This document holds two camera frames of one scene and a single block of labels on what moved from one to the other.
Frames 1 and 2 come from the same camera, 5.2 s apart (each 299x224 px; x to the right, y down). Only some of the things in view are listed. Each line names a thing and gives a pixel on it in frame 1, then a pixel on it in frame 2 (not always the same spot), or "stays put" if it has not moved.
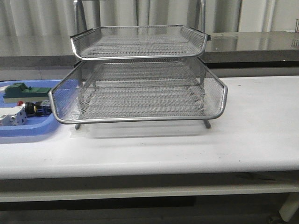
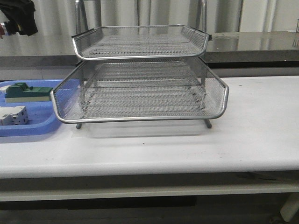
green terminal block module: x=19 y=93 stays put
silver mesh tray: x=95 y=92 stays put
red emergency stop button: x=36 y=108 → x=2 y=31
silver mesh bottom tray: x=141 y=96 stays put
